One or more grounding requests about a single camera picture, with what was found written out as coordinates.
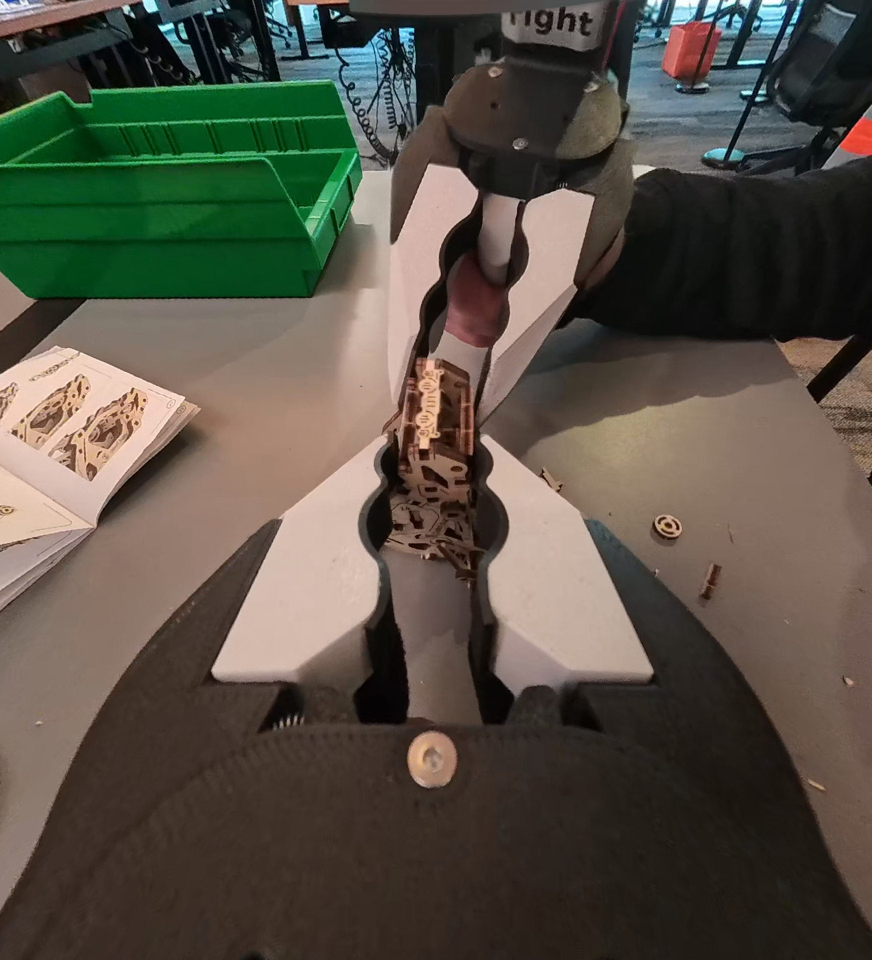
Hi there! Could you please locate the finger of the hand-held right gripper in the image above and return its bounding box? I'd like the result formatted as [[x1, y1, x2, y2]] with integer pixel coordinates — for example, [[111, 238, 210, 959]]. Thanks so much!
[[475, 186, 596, 429], [388, 165, 484, 430]]

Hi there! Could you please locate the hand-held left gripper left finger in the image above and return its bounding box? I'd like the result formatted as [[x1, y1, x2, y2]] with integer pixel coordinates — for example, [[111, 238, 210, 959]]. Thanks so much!
[[212, 438, 399, 685]]

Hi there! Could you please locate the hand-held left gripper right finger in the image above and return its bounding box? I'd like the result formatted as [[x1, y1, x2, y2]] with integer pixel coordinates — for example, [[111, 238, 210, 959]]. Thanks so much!
[[469, 437, 654, 689]]

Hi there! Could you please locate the ornamented wooden bumper strip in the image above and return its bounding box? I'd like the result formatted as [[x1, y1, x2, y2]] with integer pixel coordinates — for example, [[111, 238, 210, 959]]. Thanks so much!
[[415, 360, 448, 451]]

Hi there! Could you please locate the wooden model car chassis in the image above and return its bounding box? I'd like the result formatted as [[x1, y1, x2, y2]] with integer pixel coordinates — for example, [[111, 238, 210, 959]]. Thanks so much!
[[383, 358, 491, 590]]

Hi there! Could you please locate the person's right forearm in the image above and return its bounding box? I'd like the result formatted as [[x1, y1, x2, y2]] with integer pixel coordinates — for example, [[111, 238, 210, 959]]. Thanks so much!
[[563, 146, 872, 345]]

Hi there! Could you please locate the orange plastic container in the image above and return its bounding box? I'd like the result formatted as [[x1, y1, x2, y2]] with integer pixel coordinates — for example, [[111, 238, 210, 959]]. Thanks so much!
[[661, 21, 723, 80]]

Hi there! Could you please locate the green plastic bin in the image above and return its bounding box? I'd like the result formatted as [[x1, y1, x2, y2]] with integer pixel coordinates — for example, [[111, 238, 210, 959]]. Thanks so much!
[[0, 80, 363, 300]]

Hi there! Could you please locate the black office chair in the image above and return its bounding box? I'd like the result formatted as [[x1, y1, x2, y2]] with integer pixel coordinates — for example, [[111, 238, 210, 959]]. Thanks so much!
[[739, 0, 872, 151]]

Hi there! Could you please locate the white instruction booklet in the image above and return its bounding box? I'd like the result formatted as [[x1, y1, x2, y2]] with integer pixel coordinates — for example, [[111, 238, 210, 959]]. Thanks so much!
[[0, 345, 200, 650]]

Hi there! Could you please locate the black metal leg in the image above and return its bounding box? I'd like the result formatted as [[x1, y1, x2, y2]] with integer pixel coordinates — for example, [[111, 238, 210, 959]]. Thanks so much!
[[807, 333, 872, 406]]

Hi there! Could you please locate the wood-edged workbench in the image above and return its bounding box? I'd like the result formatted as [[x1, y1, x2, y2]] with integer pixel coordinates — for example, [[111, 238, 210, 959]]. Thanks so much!
[[0, 0, 287, 84]]

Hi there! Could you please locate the black coiled cable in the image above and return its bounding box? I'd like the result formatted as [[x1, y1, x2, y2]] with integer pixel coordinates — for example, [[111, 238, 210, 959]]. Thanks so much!
[[338, 30, 414, 162]]

